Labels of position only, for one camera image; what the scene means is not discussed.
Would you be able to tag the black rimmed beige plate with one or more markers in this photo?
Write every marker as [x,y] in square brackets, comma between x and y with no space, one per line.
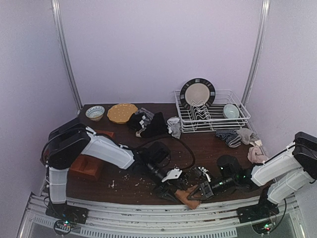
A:
[197,92]

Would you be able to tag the white wire dish rack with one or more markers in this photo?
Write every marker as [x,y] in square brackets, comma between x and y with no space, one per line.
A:
[210,119]

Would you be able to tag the black underwear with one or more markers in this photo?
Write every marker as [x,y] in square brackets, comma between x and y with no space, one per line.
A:
[157,126]

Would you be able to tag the blue striped underwear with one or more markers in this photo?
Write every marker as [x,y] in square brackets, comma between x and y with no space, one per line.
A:
[231,138]

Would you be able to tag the blue patterned bowl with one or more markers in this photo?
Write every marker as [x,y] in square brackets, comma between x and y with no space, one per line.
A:
[95,113]

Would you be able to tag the right metal corner post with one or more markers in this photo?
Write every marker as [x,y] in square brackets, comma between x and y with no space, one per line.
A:
[257,51]

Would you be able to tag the tan brown boxer underwear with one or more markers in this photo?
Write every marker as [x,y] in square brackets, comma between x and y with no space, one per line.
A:
[182,196]

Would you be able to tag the metal front rail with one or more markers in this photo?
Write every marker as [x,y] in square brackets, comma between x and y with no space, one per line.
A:
[209,220]

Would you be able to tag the grey underwear pile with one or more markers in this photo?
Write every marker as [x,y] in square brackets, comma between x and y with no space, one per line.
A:
[146,116]

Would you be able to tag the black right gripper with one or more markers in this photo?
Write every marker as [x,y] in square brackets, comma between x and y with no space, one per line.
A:
[206,188]

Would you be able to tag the grey white underwear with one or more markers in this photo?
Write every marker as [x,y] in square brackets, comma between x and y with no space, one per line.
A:
[174,127]

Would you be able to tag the left metal corner post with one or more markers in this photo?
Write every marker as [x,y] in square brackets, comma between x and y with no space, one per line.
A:
[64,52]

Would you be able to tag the yellow dotted plate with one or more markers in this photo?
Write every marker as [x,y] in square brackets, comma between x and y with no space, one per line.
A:
[121,113]

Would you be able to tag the pink beige underwear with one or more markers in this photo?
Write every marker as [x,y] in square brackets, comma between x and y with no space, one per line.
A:
[255,154]

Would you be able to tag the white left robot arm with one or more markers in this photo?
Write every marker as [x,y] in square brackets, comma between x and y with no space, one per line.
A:
[73,139]

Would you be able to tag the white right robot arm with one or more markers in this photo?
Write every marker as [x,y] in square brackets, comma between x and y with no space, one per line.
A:
[280,176]

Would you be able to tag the metal corner post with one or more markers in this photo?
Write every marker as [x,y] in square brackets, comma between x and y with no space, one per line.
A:
[257,51]
[64,52]

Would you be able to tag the light green bowl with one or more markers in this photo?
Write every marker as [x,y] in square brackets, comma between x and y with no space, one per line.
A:
[230,111]

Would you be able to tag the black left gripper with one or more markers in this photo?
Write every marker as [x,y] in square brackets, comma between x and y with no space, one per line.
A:
[170,185]

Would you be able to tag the brown wooden organizer box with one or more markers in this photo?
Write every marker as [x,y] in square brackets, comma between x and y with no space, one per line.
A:
[87,167]

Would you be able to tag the grey cloth by rack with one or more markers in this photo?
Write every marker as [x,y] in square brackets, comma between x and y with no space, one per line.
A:
[247,135]

